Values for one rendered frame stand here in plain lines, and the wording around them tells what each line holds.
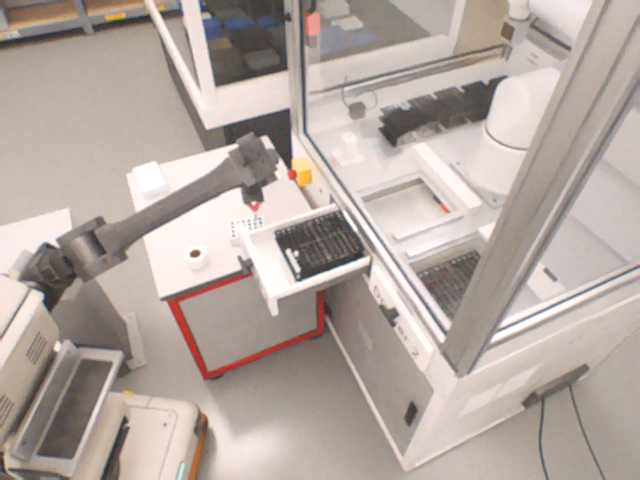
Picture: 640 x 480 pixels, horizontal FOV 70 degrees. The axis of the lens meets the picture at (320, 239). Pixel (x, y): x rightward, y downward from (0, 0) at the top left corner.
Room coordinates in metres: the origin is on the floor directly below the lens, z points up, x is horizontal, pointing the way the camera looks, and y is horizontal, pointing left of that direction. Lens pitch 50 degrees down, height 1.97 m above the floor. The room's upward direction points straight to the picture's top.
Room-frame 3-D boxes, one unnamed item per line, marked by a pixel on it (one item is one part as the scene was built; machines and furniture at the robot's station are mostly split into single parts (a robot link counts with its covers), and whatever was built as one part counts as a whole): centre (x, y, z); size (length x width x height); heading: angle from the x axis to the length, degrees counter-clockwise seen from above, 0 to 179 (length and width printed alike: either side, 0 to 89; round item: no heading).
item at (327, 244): (0.89, 0.00, 0.87); 0.22 x 0.18 x 0.06; 114
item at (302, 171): (1.22, 0.07, 0.88); 0.07 x 0.05 x 0.07; 24
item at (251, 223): (1.03, 0.25, 0.78); 0.12 x 0.08 x 0.04; 102
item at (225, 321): (1.18, 0.36, 0.38); 0.62 x 0.58 x 0.76; 24
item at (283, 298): (0.89, 0.00, 0.86); 0.40 x 0.26 x 0.06; 114
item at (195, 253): (0.92, 0.40, 0.78); 0.07 x 0.07 x 0.04
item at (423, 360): (0.64, -0.21, 0.87); 0.29 x 0.02 x 0.11; 24
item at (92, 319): (0.98, 0.98, 0.38); 0.30 x 0.30 x 0.76; 24
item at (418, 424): (1.08, -0.54, 0.40); 1.03 x 0.95 x 0.80; 24
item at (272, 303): (0.81, 0.19, 0.87); 0.29 x 0.02 x 0.11; 24
